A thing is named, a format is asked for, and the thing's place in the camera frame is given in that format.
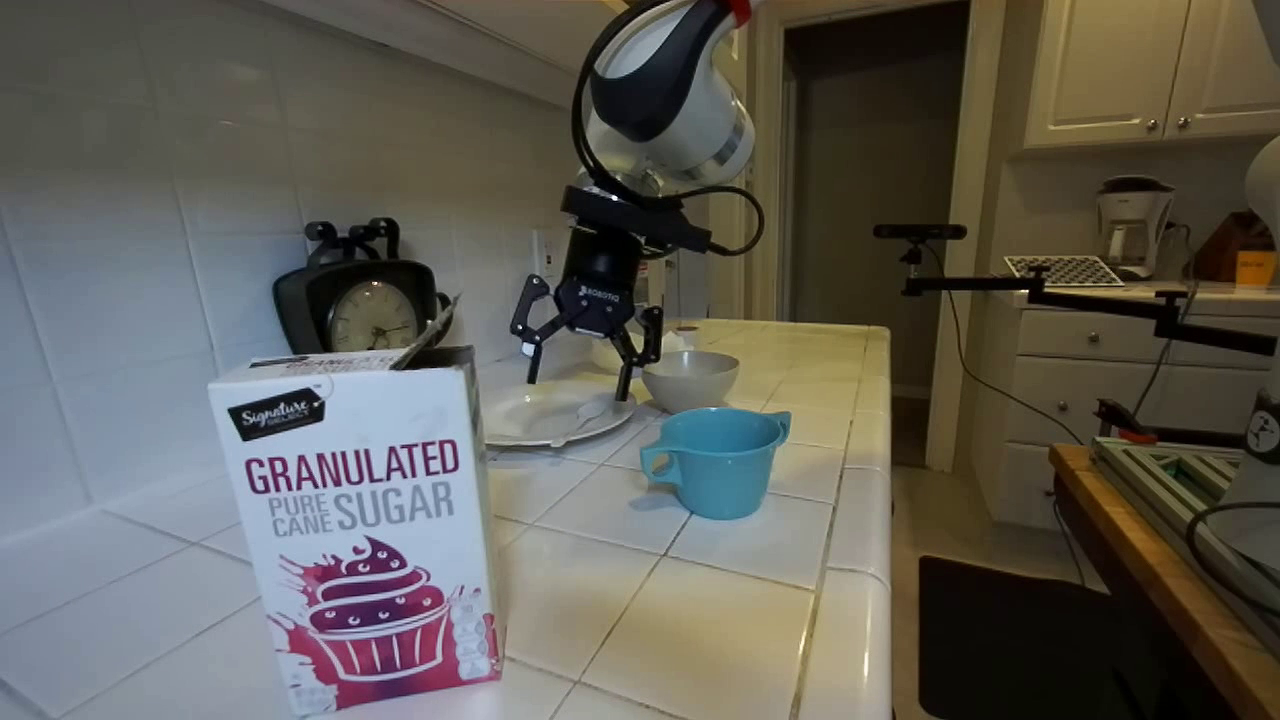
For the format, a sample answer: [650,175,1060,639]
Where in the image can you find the white coffee maker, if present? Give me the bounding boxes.
[1092,175,1180,279]

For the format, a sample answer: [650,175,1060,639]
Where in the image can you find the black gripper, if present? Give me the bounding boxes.
[509,225,666,404]

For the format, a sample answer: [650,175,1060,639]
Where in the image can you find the black bar camera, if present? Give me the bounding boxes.
[872,220,973,272]

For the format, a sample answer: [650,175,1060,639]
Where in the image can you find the thin black cable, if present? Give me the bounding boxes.
[939,288,1095,448]

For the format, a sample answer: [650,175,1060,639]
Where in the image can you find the white plate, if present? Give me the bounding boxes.
[475,363,650,453]

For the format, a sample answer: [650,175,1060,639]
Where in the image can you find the white grid tray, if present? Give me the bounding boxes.
[999,252,1131,293]

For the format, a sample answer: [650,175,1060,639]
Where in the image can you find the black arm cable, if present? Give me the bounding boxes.
[567,0,773,258]

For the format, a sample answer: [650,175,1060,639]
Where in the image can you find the white upper cabinet doors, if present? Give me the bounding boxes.
[1021,0,1280,153]

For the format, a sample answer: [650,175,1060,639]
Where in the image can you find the grey green device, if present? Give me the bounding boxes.
[1087,431,1280,616]

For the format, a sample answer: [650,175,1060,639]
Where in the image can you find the teal plastic cup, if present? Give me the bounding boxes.
[635,404,796,523]

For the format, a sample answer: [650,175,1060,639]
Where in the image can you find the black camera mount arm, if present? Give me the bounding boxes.
[897,263,1280,361]

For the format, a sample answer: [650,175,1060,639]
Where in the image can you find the black kitchen scale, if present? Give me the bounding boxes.
[268,215,448,361]

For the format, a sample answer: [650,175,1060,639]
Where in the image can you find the black floor mat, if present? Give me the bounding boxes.
[917,551,1235,720]

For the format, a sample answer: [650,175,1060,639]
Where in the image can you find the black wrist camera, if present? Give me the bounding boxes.
[556,178,716,257]

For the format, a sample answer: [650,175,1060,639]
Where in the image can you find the black red clamp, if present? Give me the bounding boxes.
[1092,396,1253,453]

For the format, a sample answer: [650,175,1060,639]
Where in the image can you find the white wall outlet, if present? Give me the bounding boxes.
[528,225,567,297]

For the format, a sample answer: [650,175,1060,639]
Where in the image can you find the granulated sugar box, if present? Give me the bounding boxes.
[202,317,509,720]

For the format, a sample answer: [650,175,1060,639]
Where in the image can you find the white ceramic bowl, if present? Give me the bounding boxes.
[635,348,743,415]

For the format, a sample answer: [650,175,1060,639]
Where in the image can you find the wooden knife block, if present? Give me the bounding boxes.
[1185,195,1280,293]

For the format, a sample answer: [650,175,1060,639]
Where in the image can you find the white drawer cabinet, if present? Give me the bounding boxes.
[969,285,1280,535]

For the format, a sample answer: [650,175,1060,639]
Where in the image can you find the wooden table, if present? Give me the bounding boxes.
[1047,439,1280,720]

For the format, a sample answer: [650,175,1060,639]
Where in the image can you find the white wall cabinet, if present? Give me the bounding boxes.
[264,0,752,117]

